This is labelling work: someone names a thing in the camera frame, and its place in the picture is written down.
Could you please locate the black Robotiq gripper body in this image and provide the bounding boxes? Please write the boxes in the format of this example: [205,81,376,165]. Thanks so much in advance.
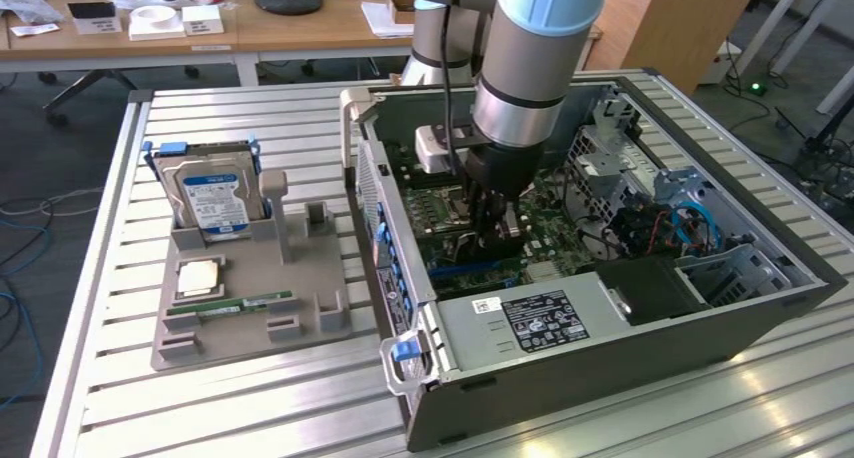
[463,143,543,200]

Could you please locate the graphics card with metal bracket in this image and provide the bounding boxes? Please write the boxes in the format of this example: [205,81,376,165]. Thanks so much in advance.
[432,230,526,274]

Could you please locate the CPU socket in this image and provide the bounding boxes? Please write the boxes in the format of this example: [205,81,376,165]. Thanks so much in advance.
[432,185,474,224]

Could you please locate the green motherboard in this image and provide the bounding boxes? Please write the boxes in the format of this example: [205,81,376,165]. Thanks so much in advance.
[384,142,583,299]

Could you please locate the long expansion slot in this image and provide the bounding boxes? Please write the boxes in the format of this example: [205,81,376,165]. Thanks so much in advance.
[425,262,508,280]

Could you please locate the silver metal disk bay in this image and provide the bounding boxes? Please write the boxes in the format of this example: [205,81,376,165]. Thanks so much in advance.
[564,122,672,229]

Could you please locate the grey power supply unit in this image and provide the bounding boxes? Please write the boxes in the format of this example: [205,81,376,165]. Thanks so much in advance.
[417,272,632,375]

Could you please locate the white paper stack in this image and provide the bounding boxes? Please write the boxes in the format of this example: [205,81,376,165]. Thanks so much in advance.
[359,0,416,39]

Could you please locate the grey parts rack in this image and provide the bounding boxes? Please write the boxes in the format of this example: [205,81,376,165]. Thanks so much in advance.
[151,170,355,373]

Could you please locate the open dark grey PC case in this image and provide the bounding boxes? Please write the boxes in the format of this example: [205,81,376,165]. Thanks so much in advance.
[337,67,850,453]

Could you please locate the wooden cabinet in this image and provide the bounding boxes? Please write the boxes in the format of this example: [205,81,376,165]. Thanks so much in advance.
[586,0,766,95]

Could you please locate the white socket box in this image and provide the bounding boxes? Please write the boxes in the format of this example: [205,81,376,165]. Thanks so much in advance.
[708,41,746,87]

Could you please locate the wooden desk white legs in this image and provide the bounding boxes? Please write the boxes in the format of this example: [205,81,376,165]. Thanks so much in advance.
[236,0,604,87]
[0,0,259,87]

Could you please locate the hard disk in blue caddy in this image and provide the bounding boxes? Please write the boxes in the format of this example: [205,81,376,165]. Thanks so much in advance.
[143,135,264,243]

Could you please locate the green RAM stick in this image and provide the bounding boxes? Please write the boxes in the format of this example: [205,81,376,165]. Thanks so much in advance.
[165,290,295,317]

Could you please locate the silver CPU chip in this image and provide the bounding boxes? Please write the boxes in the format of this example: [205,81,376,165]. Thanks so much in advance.
[175,261,223,299]

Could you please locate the small white box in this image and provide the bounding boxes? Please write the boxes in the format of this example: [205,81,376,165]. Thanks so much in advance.
[180,5,225,37]

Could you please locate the flat white box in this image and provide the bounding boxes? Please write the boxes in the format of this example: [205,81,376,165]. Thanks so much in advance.
[127,20,188,42]

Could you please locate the white tape roll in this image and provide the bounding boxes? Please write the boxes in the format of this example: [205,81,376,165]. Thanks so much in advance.
[132,5,176,29]

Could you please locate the black chair base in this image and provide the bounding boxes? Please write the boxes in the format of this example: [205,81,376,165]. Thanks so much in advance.
[36,67,141,127]

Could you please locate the black and white box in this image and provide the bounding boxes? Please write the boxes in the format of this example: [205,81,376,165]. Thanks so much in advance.
[65,1,123,35]

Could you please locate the clear plastic bag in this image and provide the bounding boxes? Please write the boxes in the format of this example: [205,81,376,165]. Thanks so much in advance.
[0,0,52,22]

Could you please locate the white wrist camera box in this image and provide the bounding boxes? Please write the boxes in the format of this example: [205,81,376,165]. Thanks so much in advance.
[412,124,492,175]

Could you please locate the black wire bundle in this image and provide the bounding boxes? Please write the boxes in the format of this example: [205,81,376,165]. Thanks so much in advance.
[603,205,672,259]

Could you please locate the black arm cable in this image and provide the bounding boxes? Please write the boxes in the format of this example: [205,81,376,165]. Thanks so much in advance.
[439,0,466,175]

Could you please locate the blue wire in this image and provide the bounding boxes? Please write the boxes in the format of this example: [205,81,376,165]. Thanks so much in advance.
[666,201,727,253]

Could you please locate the perforated metal bracket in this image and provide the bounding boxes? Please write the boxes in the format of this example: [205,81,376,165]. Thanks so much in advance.
[672,242,799,309]

